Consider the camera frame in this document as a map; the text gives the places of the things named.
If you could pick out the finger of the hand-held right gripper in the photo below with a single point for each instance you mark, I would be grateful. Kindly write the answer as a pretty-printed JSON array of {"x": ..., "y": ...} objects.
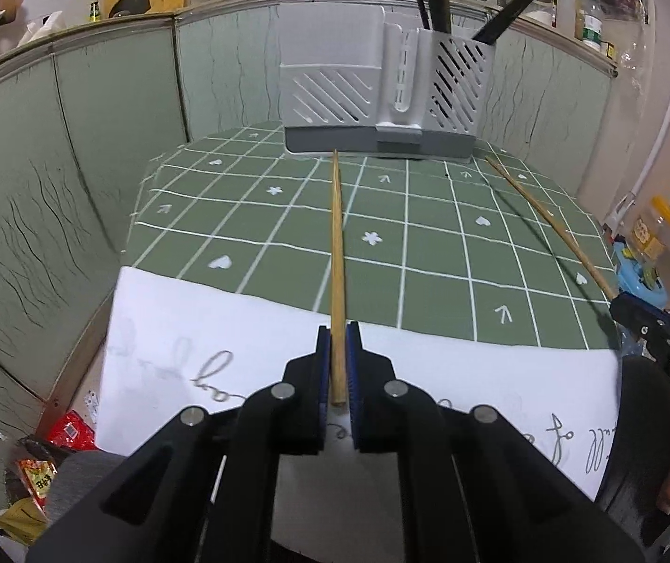
[{"x": 639, "y": 316}]

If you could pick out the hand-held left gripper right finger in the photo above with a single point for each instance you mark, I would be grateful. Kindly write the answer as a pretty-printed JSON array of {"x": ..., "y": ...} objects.
[{"x": 353, "y": 363}]

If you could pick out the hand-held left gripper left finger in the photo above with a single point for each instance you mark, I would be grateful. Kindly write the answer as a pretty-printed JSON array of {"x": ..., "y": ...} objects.
[{"x": 324, "y": 363}]

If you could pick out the white grey utensil holder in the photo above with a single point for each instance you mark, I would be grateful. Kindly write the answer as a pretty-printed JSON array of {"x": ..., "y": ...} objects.
[{"x": 323, "y": 94}]

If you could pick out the blue plastic container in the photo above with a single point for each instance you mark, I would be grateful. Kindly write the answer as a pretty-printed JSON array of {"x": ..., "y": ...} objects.
[{"x": 633, "y": 278}]

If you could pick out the plastic jar yellow lid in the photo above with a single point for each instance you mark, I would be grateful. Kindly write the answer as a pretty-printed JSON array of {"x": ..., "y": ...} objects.
[{"x": 654, "y": 231}]

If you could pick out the green checked tablecloth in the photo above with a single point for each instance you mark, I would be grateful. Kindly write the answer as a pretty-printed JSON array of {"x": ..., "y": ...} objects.
[{"x": 241, "y": 217}]

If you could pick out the white pipe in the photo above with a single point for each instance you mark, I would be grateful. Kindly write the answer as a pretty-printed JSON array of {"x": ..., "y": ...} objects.
[{"x": 663, "y": 123}]

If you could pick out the red snack packet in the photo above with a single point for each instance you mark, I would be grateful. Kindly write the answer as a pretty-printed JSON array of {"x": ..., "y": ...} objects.
[{"x": 71, "y": 431}]

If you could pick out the person's left leg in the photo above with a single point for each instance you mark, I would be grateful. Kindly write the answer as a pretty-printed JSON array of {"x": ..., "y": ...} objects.
[{"x": 83, "y": 481}]

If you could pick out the orange snack packet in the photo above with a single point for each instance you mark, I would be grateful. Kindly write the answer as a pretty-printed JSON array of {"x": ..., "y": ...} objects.
[{"x": 36, "y": 481}]

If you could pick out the white squeeze bottle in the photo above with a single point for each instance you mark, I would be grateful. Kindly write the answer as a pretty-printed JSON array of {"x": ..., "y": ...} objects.
[{"x": 566, "y": 9}]

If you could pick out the yellow plastic bag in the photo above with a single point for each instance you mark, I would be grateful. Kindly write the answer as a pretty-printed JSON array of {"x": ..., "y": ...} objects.
[{"x": 18, "y": 519}]

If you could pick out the green glass bottle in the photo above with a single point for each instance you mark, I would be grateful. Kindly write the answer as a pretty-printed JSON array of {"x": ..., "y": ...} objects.
[{"x": 95, "y": 13}]

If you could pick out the white crumpled bag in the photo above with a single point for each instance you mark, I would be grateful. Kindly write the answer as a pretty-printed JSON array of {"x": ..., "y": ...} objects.
[{"x": 44, "y": 29}]

